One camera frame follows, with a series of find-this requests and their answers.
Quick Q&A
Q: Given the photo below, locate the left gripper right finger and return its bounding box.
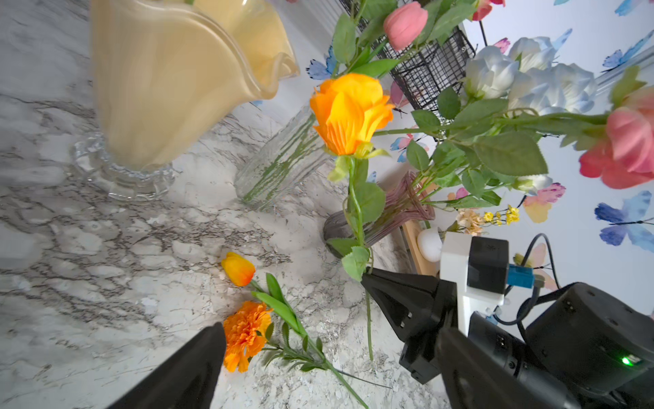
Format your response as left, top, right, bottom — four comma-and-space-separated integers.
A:
436, 328, 581, 408

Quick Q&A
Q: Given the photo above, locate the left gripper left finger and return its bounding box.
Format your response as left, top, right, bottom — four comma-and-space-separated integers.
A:
110, 322, 227, 409

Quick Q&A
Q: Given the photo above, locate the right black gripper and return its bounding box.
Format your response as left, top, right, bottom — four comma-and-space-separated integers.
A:
362, 269, 531, 384

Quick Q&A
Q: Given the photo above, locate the orange rose pile top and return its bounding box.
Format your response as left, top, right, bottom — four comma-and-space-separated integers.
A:
309, 72, 396, 363

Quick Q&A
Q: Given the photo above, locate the pink rose pile top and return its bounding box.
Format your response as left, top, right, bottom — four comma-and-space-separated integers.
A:
405, 82, 653, 191

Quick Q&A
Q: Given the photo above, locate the pink rose small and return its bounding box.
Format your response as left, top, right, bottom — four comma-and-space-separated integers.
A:
331, 1, 429, 78

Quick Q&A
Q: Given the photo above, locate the wooden corner shelf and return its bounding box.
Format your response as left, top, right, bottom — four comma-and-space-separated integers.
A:
401, 221, 440, 278

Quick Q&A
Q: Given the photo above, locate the sunflower bouquet in white vase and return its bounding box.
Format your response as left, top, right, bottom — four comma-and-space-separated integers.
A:
417, 206, 520, 262

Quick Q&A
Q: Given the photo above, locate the purple ribbed glass vase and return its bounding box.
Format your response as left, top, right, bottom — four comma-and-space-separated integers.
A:
323, 171, 435, 258

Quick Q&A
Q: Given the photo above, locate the orange tulip bud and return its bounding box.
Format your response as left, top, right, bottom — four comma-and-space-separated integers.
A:
221, 252, 368, 408

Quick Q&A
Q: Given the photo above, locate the clear ribbed glass vase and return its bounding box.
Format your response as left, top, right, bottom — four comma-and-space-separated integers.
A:
234, 105, 330, 211

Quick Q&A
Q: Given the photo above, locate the yellow wavy glass vase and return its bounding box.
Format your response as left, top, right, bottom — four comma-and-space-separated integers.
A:
74, 1, 299, 201

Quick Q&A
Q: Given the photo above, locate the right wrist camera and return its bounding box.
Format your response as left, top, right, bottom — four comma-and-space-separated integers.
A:
438, 232, 545, 336

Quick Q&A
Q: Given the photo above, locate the black wire wall basket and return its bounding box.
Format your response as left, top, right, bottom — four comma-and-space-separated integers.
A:
341, 1, 476, 111

